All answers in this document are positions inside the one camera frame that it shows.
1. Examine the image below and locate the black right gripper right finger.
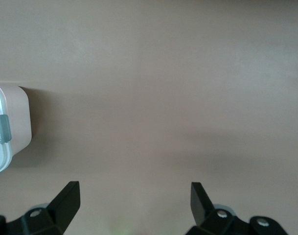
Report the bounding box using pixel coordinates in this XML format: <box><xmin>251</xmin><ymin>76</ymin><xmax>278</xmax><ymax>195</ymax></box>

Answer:
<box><xmin>184</xmin><ymin>182</ymin><xmax>289</xmax><ymax>235</ymax></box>

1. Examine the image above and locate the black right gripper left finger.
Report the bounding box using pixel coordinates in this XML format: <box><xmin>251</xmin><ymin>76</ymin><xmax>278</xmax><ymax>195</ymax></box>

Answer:
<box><xmin>0</xmin><ymin>181</ymin><xmax>81</xmax><ymax>235</ymax></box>

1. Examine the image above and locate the grey lid latch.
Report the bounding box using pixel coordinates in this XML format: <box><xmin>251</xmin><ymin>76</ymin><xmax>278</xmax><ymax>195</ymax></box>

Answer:
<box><xmin>0</xmin><ymin>114</ymin><xmax>12</xmax><ymax>143</ymax></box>

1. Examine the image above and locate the translucent plastic storage box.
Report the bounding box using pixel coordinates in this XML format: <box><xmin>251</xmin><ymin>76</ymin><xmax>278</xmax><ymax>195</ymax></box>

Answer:
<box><xmin>0</xmin><ymin>82</ymin><xmax>33</xmax><ymax>158</ymax></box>

